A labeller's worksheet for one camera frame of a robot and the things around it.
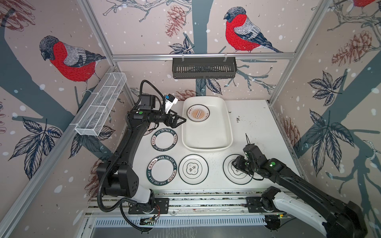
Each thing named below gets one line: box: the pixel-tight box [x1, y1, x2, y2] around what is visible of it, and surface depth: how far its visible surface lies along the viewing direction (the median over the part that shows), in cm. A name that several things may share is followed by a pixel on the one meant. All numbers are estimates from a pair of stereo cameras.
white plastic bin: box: [181, 95, 234, 153], surface depth 109 cm
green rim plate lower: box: [145, 154, 178, 186], surface depth 87 cm
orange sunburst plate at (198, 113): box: [187, 104, 211, 123], surface depth 116 cm
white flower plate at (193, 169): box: [178, 153, 209, 185], surface depth 87 cm
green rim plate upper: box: [150, 127, 179, 152], surface depth 101 cm
